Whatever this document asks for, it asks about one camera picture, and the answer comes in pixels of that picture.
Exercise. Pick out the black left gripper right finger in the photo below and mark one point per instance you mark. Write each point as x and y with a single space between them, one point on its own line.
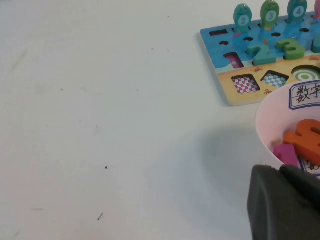
305 185

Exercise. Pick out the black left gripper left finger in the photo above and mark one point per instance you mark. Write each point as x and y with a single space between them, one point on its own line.
270 207

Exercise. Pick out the teal wooden number two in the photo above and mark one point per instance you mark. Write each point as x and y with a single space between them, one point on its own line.
262 53

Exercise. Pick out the handwritten label on pink bowl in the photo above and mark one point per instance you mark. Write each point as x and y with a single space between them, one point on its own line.
311 166
306 96

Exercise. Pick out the pink plastic bowl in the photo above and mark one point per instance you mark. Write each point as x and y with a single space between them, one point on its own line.
270 120

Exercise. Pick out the wooden number puzzle board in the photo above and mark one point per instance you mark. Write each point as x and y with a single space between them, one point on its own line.
225 81

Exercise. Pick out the teal fish piece numbered four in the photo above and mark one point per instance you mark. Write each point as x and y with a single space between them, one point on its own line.
297 11

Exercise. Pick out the green fish piece numbered three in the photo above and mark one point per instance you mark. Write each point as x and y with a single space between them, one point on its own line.
270 13

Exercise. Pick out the pink fish piece numbered five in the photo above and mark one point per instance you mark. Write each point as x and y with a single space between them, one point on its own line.
317 8

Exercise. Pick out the teal-green fish piece numbered two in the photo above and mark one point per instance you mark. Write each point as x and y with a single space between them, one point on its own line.
242 17

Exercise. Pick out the magenta wooden number one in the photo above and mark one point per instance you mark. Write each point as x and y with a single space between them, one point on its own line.
286 155

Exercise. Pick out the orange wooden number ten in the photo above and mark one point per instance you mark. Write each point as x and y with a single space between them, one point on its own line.
303 140

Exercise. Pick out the green wooden number three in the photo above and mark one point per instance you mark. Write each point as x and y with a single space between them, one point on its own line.
291 48

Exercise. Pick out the teal wooden number four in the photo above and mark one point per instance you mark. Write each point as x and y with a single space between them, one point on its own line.
316 43

